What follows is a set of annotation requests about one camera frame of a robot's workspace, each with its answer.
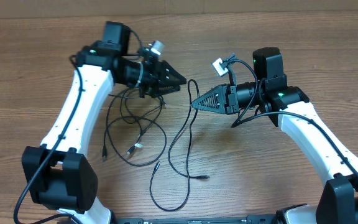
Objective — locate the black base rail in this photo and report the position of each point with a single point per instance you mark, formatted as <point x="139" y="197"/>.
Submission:
<point x="197" y="220"/>

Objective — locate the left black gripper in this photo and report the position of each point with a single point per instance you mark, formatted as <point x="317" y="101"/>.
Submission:
<point x="151" y="79"/>

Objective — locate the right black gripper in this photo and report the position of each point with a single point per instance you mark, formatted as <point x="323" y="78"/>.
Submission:
<point x="232" y="99"/>

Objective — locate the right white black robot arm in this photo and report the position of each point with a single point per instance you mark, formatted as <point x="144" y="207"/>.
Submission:
<point x="289" y="109"/>

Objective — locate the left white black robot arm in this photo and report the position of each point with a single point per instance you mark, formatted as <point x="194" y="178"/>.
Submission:
<point x="57" y="171"/>

